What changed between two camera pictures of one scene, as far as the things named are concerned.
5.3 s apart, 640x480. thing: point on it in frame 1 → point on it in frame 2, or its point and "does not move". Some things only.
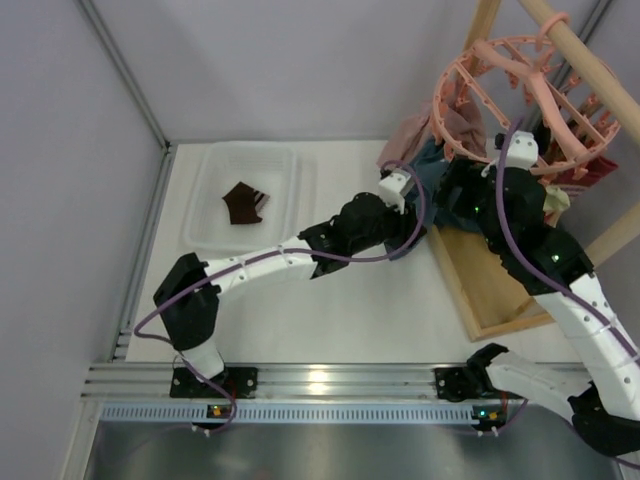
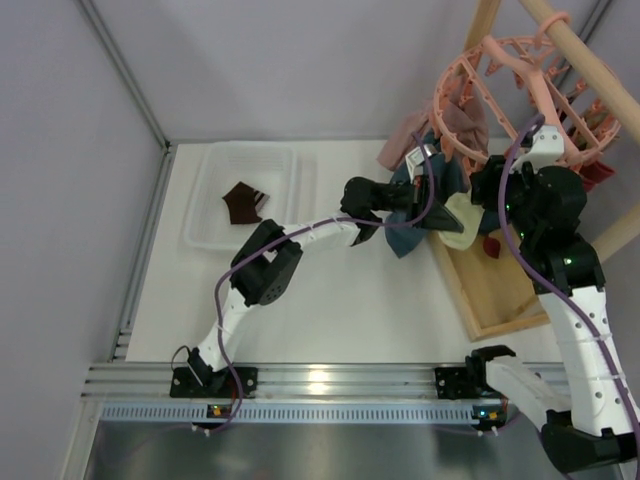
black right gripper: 467,175 → 489,181
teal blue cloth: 423,179 does not move
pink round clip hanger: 512,99 does not move
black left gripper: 409,230 → 426,209
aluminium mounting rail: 275,382 does not move
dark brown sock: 245,203 does not move
